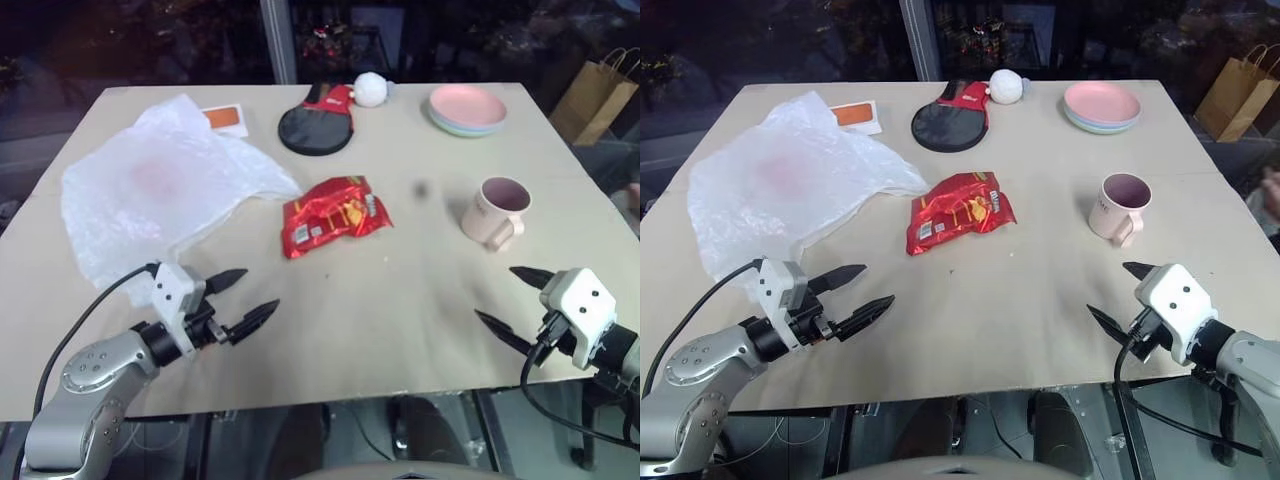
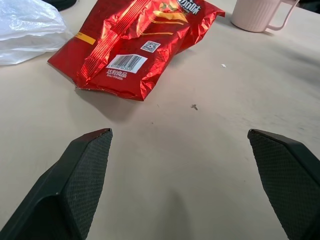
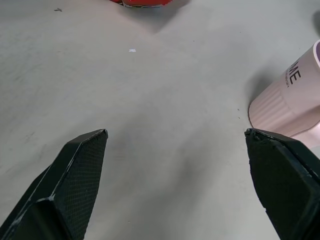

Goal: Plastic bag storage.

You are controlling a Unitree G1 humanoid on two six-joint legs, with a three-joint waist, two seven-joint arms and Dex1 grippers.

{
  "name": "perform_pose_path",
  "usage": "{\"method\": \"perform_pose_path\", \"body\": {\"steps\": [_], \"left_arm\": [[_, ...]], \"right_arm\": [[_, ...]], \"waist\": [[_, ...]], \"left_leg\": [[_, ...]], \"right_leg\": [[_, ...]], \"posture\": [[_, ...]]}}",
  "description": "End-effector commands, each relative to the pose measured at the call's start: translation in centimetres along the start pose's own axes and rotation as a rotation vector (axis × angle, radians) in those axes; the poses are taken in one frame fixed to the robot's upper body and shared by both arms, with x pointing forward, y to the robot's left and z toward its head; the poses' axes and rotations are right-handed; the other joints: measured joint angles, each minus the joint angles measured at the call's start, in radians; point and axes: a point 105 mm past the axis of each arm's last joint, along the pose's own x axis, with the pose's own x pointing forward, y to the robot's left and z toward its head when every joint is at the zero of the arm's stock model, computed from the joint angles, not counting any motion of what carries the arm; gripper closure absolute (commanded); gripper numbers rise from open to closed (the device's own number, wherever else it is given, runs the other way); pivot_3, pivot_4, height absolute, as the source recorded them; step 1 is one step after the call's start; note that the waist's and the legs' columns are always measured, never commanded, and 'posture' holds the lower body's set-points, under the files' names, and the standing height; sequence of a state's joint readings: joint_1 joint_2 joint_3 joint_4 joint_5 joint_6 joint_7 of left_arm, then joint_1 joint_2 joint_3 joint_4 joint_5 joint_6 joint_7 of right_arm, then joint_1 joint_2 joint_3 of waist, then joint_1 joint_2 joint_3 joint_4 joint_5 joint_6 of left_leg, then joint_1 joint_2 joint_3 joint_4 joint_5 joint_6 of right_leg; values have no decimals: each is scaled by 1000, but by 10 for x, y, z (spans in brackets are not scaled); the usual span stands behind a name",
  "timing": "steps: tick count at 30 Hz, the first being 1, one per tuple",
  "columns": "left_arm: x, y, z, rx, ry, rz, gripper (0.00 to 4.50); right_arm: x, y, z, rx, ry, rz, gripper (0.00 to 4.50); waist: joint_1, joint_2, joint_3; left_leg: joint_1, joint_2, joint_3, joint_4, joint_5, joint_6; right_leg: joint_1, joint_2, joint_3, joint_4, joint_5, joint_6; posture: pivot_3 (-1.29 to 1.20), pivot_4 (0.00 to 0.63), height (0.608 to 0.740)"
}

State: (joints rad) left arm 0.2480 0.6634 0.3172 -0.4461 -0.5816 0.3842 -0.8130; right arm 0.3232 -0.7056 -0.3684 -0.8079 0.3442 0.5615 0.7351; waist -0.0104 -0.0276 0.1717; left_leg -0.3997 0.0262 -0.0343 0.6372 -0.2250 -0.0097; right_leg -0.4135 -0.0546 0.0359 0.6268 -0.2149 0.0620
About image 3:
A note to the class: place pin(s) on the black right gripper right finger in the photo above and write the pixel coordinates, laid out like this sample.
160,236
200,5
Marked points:
285,185

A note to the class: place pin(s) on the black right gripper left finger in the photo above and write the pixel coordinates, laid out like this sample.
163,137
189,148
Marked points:
62,190

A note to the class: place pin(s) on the red packet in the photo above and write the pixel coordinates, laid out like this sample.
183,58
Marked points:
140,3

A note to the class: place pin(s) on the pink ribbed cup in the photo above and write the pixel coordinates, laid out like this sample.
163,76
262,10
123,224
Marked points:
295,100

